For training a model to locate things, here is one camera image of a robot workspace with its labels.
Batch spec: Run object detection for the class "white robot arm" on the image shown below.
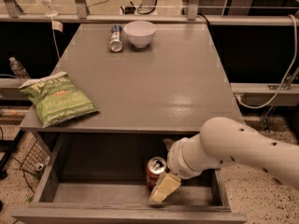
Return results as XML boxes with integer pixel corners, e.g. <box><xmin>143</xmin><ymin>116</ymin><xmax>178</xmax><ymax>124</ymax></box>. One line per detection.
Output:
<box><xmin>149</xmin><ymin>117</ymin><xmax>299</xmax><ymax>203</ymax></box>

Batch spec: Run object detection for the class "red coke can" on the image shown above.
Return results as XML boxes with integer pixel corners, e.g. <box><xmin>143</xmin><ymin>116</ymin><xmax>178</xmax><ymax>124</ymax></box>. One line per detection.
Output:
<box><xmin>146</xmin><ymin>157</ymin><xmax>167</xmax><ymax>189</ymax></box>

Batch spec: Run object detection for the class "silver blue can lying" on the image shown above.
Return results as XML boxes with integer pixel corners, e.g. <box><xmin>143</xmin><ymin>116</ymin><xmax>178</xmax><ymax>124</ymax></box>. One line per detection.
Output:
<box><xmin>109</xmin><ymin>24</ymin><xmax>123</xmax><ymax>52</ymax></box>

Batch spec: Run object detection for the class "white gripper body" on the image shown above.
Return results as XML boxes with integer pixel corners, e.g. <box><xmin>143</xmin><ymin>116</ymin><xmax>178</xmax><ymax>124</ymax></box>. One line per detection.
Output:
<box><xmin>167</xmin><ymin>136</ymin><xmax>202</xmax><ymax>179</ymax></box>

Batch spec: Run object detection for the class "white bowl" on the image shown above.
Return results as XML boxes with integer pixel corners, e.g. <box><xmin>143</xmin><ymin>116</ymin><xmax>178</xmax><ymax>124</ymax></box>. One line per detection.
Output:
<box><xmin>123</xmin><ymin>21</ymin><xmax>156</xmax><ymax>48</ymax></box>

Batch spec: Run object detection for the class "plastic water bottle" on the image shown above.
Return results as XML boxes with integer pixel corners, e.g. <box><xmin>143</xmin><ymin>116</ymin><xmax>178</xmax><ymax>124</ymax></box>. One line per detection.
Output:
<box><xmin>9</xmin><ymin>57</ymin><xmax>30</xmax><ymax>79</ymax></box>

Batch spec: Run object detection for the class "white cable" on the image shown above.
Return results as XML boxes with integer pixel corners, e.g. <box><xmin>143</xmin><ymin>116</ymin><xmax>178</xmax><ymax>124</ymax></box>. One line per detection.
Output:
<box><xmin>234</xmin><ymin>14</ymin><xmax>299</xmax><ymax>110</ymax></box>

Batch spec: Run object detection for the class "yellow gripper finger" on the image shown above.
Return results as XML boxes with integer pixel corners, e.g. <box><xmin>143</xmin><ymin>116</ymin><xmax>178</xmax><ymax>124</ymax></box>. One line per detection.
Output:
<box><xmin>149</xmin><ymin>173</ymin><xmax>181</xmax><ymax>203</ymax></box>
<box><xmin>163</xmin><ymin>138</ymin><xmax>175</xmax><ymax>151</ymax></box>

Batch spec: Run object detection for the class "black wire basket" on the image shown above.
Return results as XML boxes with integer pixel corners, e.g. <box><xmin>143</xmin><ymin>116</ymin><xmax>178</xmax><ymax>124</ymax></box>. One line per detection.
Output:
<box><xmin>21</xmin><ymin>142</ymin><xmax>50</xmax><ymax>180</ymax></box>

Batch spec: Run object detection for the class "open grey top drawer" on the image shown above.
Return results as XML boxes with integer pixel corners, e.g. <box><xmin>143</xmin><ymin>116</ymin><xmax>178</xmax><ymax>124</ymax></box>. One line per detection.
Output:
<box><xmin>12</xmin><ymin>133</ymin><xmax>247</xmax><ymax>224</ymax></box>

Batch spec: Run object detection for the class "grey cabinet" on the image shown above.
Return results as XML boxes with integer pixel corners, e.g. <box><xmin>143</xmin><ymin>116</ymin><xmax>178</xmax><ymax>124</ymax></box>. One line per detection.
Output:
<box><xmin>19</xmin><ymin>22</ymin><xmax>249</xmax><ymax>170</ymax></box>

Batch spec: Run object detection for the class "green jalapeno chip bag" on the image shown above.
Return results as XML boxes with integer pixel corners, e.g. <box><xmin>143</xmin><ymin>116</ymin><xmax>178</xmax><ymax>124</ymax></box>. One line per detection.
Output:
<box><xmin>19</xmin><ymin>72</ymin><xmax>97</xmax><ymax>128</ymax></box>

